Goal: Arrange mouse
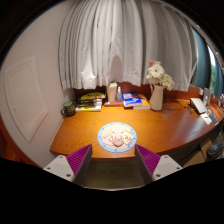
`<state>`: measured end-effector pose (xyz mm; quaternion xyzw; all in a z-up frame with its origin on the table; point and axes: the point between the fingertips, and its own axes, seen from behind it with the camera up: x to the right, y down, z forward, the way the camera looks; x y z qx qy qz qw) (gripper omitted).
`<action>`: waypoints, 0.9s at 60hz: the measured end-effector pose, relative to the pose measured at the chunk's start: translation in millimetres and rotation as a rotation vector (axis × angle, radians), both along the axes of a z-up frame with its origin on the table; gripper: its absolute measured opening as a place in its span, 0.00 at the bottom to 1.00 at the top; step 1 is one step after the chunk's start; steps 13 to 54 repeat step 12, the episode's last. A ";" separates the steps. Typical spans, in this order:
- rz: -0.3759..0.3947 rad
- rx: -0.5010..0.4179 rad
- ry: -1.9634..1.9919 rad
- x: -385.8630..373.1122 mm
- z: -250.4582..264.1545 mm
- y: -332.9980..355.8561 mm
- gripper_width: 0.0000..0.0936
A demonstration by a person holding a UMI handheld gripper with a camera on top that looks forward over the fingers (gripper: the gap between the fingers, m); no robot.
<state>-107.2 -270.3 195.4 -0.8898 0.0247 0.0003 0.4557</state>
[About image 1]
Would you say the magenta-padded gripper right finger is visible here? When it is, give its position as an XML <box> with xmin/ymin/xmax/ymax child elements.
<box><xmin>134</xmin><ymin>143</ymin><xmax>184</xmax><ymax>186</ymax></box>

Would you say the black book with white pages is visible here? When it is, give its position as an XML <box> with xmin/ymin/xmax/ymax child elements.
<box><xmin>75</xmin><ymin>100</ymin><xmax>103</xmax><ymax>108</ymax></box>

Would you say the blue book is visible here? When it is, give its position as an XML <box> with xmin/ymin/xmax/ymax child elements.
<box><xmin>121</xmin><ymin>92</ymin><xmax>143</xmax><ymax>108</ymax></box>

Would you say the clear spray bottle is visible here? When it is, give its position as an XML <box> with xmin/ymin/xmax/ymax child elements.
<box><xmin>115</xmin><ymin>86</ymin><xmax>123</xmax><ymax>103</ymax></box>

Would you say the red book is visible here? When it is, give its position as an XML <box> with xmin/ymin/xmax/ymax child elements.
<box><xmin>103</xmin><ymin>99</ymin><xmax>124</xmax><ymax>107</ymax></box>

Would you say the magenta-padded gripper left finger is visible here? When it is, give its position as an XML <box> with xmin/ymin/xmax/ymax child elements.
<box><xmin>43</xmin><ymin>143</ymin><xmax>94</xmax><ymax>187</ymax></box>

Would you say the beige tumbler cup with lid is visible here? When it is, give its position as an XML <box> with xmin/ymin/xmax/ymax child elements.
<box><xmin>106</xmin><ymin>81</ymin><xmax>118</xmax><ymax>103</ymax></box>

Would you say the round cartoon-print mouse pad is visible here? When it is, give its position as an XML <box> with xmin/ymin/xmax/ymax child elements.
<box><xmin>97</xmin><ymin>121</ymin><xmax>138</xmax><ymax>154</ymax></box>

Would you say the yellow and white book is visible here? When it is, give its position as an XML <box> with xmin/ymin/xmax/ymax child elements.
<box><xmin>75</xmin><ymin>104</ymin><xmax>103</xmax><ymax>112</ymax></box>

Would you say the white pitcher vase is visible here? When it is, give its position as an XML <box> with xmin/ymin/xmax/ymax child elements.
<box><xmin>148</xmin><ymin>83</ymin><xmax>165</xmax><ymax>112</ymax></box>

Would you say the white flat device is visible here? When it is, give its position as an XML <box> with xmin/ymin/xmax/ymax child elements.
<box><xmin>189</xmin><ymin>97</ymin><xmax>208</xmax><ymax>115</ymax></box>

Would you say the window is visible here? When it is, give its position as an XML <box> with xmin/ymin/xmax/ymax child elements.
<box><xmin>191</xmin><ymin>29</ymin><xmax>224</xmax><ymax>98</ymax></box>

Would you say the dark mug with green inside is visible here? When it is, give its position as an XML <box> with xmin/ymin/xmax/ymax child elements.
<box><xmin>60</xmin><ymin>100</ymin><xmax>77</xmax><ymax>118</ymax></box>

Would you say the yellow and black book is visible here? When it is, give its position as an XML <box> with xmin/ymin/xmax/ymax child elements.
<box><xmin>79</xmin><ymin>92</ymin><xmax>107</xmax><ymax>102</ymax></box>

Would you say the white flower bouquet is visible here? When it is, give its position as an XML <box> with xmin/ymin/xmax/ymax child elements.
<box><xmin>145</xmin><ymin>60</ymin><xmax>176</xmax><ymax>92</ymax></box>

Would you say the orange and white book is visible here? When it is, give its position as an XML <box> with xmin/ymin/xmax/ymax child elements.
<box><xmin>133</xmin><ymin>97</ymin><xmax>152</xmax><ymax>111</ymax></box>

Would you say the white pleated curtain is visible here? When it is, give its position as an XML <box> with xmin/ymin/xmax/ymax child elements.
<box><xmin>58</xmin><ymin>0</ymin><xmax>199</xmax><ymax>93</ymax></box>

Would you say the pink computer mouse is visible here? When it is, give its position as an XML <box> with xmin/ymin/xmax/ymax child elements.
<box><xmin>105</xmin><ymin>128</ymin><xmax>125</xmax><ymax>148</ymax></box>

